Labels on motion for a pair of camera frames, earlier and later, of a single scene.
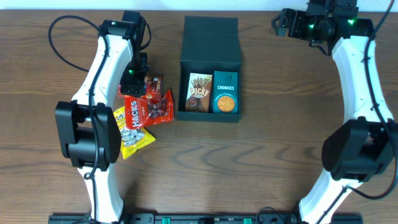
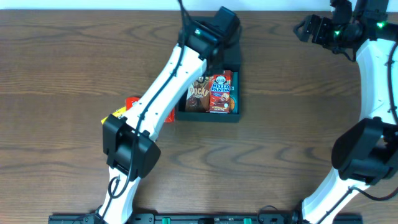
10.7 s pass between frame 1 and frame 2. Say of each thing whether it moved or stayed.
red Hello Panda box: moved
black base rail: stayed
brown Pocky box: stayed
